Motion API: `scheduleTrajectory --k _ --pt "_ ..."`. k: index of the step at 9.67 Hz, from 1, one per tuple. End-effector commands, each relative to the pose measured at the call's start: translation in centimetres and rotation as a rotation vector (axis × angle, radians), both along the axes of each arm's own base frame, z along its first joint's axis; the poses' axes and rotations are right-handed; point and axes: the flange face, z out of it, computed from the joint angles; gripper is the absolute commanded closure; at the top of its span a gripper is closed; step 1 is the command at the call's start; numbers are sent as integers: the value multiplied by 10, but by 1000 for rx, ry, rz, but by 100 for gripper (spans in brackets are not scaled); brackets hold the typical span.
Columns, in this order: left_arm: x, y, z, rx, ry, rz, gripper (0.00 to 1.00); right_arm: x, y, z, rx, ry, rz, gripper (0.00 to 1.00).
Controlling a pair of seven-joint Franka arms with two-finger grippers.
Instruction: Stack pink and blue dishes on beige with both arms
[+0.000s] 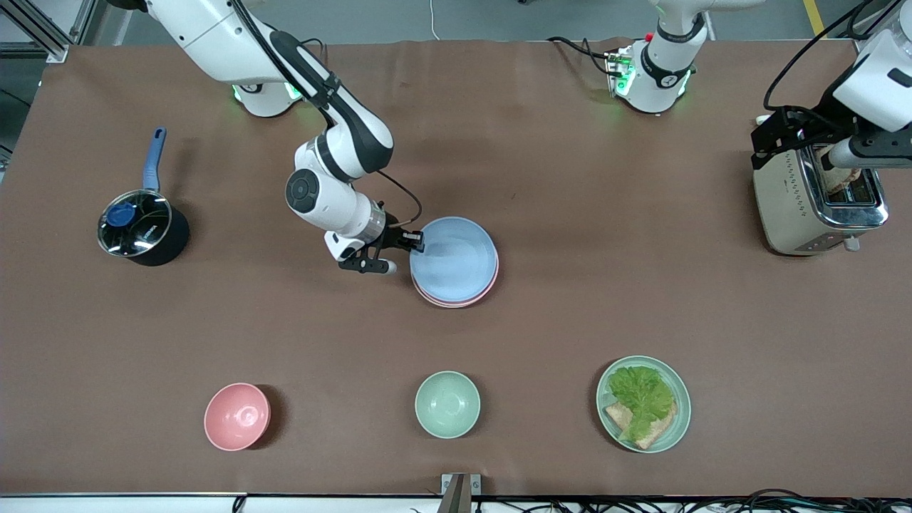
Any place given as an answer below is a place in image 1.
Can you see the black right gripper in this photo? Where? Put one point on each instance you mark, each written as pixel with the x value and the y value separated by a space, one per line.
pixel 391 237

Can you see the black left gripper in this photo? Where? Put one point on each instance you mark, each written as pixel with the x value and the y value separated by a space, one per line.
pixel 786 128

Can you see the blue round plate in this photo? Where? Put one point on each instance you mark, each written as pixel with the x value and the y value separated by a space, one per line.
pixel 456 260

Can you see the pink round plate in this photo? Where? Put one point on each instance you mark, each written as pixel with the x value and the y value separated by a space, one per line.
pixel 456 305

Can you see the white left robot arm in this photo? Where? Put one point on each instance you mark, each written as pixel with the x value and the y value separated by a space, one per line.
pixel 659 78

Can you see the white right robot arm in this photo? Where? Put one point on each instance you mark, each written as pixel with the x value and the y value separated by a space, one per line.
pixel 214 35

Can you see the silver beige toaster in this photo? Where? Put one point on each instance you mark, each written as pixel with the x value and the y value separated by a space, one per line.
pixel 784 206

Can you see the toast slice in toaster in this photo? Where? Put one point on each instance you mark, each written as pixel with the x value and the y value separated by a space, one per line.
pixel 842 178

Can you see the green bowl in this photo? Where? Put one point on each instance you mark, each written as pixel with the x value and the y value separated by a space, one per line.
pixel 447 404

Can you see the brown table cover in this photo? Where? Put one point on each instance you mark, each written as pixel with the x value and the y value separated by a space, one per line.
pixel 570 178

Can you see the pink bowl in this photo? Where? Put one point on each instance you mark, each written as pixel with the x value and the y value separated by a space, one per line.
pixel 236 417

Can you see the glass lid with blue knob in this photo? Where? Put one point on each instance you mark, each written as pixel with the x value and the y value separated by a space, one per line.
pixel 146 228

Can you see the green lettuce leaf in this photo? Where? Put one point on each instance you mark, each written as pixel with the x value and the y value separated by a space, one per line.
pixel 641 395

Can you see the green round plate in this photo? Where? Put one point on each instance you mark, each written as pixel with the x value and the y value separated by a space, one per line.
pixel 680 420

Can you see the brown bread slice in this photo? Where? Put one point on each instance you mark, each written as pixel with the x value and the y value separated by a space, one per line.
pixel 659 432

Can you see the metal clamp bracket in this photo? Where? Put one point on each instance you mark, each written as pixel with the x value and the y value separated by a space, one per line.
pixel 456 491

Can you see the aluminium frame profile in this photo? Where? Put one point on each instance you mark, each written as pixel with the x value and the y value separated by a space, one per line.
pixel 43 32

